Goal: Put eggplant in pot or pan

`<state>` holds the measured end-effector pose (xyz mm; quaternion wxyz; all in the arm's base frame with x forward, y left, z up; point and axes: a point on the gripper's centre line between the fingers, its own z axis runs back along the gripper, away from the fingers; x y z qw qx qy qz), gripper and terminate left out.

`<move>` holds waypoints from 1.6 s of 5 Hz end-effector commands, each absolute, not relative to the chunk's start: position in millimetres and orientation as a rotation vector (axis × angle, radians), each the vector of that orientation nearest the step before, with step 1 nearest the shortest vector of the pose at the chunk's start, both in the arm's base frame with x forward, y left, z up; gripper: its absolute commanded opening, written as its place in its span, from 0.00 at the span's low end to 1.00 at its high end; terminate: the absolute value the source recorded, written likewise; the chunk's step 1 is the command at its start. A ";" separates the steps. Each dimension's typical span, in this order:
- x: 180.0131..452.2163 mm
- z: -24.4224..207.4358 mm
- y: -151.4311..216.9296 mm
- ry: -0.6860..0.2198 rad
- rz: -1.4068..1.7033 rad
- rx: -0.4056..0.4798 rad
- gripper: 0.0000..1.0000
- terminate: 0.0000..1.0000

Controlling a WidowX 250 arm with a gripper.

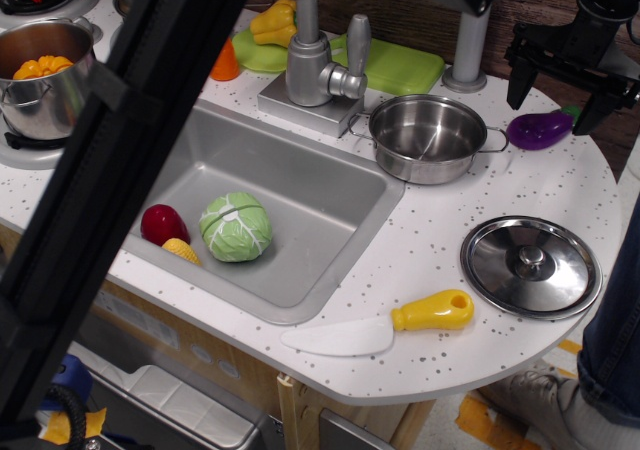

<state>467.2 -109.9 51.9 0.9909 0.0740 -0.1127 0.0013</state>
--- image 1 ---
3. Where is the orange toy carrot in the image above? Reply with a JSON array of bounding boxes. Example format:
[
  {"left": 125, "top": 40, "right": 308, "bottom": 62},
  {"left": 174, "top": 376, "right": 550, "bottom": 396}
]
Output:
[{"left": 209, "top": 38, "right": 240, "bottom": 81}]

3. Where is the blue jeans leg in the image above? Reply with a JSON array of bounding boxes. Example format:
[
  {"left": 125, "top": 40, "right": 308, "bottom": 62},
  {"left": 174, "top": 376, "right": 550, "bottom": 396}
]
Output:
[{"left": 578, "top": 209, "right": 639, "bottom": 428}]

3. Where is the wooden toy kitchen cabinet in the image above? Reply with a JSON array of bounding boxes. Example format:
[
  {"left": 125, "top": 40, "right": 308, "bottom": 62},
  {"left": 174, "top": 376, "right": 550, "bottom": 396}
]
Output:
[{"left": 0, "top": 222, "right": 436, "bottom": 450}]

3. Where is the purple toy eggplant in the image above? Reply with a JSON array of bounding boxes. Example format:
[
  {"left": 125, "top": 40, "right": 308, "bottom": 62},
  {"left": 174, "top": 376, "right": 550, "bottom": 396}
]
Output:
[{"left": 506, "top": 105, "right": 581, "bottom": 150}]

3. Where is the steel pot lid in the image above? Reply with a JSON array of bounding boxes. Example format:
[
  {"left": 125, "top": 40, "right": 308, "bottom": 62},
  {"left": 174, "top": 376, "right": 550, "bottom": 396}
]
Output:
[{"left": 460, "top": 216, "right": 603, "bottom": 321}]

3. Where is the grey sneaker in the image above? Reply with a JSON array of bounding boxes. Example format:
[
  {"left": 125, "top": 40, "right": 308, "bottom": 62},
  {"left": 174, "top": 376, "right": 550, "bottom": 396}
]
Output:
[{"left": 479, "top": 368, "right": 586, "bottom": 449}]

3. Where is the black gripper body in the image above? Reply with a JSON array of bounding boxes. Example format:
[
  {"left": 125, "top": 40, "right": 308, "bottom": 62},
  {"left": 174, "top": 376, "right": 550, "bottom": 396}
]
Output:
[{"left": 506, "top": 0, "right": 639, "bottom": 93}]

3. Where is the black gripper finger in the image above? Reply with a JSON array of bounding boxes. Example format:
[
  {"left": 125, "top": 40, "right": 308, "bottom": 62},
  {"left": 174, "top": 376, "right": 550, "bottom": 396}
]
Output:
[
  {"left": 507, "top": 55, "right": 540, "bottom": 110},
  {"left": 572, "top": 80, "right": 636, "bottom": 136}
]

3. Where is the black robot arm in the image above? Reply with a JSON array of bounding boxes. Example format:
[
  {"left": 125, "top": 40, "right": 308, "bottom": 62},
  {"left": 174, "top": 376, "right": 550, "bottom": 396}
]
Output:
[{"left": 1, "top": 0, "right": 492, "bottom": 449}]

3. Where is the light green toy plate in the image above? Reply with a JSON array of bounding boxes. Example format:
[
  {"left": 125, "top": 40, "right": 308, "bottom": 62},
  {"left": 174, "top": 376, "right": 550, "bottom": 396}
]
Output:
[{"left": 232, "top": 29, "right": 288, "bottom": 73}]

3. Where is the yellow toy bell pepper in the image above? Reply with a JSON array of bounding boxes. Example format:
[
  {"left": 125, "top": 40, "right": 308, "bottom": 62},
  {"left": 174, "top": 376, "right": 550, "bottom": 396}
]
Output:
[{"left": 249, "top": 0, "right": 297, "bottom": 48}]

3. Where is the orange toy pumpkin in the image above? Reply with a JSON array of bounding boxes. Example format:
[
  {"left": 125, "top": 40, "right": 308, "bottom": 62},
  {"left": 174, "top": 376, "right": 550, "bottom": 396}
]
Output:
[{"left": 13, "top": 55, "right": 74, "bottom": 80}]

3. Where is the green cutting board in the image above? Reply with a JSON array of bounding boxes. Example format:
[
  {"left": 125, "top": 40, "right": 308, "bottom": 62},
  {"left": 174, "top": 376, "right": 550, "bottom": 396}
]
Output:
[{"left": 327, "top": 32, "right": 446, "bottom": 96}]

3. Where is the shallow steel pan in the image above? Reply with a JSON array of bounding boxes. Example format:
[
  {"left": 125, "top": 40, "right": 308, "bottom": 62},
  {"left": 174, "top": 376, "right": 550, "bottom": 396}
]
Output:
[{"left": 347, "top": 95, "right": 493, "bottom": 185}]

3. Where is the grey toy sink basin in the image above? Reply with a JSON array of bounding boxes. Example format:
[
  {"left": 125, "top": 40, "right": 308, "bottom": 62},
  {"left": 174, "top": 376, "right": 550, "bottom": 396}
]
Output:
[{"left": 123, "top": 101, "right": 404, "bottom": 325}]

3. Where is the green toy cabbage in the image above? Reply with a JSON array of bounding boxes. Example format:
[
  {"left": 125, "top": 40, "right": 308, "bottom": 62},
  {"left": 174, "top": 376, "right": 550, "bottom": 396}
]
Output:
[{"left": 199, "top": 192, "right": 273, "bottom": 263}]

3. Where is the yellow toy corn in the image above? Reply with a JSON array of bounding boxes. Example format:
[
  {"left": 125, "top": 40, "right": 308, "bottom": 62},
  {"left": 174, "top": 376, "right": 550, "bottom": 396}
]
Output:
[{"left": 161, "top": 238, "right": 202, "bottom": 266}]

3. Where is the red toy pepper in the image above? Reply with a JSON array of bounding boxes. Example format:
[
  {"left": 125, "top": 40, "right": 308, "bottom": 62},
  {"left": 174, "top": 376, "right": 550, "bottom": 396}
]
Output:
[{"left": 140, "top": 204, "right": 191, "bottom": 246}]

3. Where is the grey support post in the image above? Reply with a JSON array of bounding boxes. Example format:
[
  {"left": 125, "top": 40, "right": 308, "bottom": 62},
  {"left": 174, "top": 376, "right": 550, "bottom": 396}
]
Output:
[{"left": 442, "top": 13, "right": 489, "bottom": 94}]

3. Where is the silver toy faucet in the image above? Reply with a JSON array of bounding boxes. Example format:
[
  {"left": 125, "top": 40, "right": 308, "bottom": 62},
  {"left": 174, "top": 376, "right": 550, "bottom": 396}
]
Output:
[{"left": 258, "top": 0, "right": 372, "bottom": 138}]

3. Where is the yellow handled toy knife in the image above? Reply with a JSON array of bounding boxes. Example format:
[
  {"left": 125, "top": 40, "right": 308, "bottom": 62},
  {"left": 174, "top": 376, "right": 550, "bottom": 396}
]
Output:
[{"left": 280, "top": 289, "right": 475, "bottom": 357}]

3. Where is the grey stove burner front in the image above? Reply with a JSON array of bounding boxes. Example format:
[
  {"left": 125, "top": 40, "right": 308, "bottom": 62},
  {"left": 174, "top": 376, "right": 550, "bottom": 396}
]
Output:
[{"left": 1, "top": 117, "right": 66, "bottom": 170}]

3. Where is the tall steel pot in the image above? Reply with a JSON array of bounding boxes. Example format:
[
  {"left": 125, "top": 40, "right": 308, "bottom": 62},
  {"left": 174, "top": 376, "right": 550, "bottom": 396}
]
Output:
[{"left": 1, "top": 17, "right": 95, "bottom": 141}]

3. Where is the black cable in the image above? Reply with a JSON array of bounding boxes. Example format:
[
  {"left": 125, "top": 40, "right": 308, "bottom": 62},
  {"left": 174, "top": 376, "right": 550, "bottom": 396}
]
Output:
[{"left": 42, "top": 384, "right": 89, "bottom": 450}]

